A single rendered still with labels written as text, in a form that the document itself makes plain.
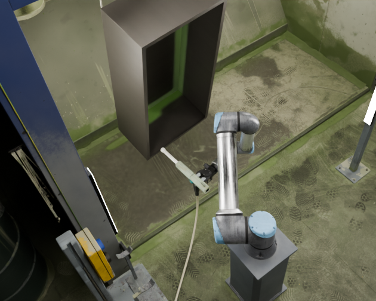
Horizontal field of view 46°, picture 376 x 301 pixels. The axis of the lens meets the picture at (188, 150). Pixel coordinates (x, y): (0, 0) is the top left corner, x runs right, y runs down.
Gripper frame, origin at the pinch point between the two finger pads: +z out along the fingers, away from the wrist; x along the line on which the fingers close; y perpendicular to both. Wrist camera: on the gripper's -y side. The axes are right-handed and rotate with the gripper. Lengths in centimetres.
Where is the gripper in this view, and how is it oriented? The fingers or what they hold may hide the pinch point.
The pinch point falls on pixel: (194, 182)
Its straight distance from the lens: 303.1
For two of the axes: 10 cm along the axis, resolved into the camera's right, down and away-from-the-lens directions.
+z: -7.4, 5.5, -3.9
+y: 0.3, 6.1, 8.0
